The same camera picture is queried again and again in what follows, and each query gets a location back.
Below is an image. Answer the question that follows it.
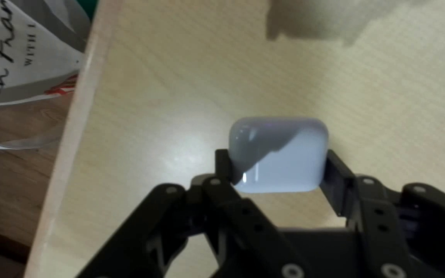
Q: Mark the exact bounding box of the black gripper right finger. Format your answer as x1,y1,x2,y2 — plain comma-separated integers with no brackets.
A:
317,148,445,278

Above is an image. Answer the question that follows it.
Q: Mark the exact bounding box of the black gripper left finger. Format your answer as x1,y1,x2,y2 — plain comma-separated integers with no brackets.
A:
74,147,306,278

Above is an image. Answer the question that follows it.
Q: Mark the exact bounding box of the small white earbuds case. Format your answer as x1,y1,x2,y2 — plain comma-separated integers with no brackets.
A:
227,116,331,196

